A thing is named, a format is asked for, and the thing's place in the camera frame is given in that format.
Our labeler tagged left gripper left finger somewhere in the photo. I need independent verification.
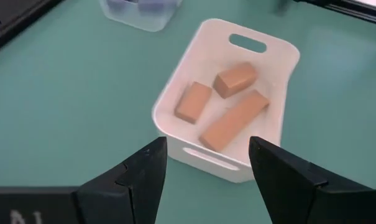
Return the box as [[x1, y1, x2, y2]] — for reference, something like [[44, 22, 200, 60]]
[[75, 136, 169, 224]]

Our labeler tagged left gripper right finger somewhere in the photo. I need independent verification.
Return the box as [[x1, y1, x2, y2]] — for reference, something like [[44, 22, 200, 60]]
[[248, 136, 376, 224]]

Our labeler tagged long orange block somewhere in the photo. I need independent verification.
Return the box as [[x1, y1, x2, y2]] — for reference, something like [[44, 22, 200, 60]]
[[198, 89, 271, 153]]

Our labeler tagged short orange block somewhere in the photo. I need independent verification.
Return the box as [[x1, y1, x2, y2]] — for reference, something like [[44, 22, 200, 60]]
[[212, 61, 259, 100], [174, 81, 213, 125]]

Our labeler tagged green table mat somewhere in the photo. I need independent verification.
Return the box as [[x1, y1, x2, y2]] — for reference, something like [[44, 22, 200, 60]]
[[0, 0, 376, 224]]

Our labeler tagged white plastic bin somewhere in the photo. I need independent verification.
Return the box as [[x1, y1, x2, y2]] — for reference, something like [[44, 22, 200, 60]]
[[151, 17, 301, 184]]

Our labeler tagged clear plastic bin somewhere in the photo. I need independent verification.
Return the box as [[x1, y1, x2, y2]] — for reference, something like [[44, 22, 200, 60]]
[[98, 0, 184, 33]]

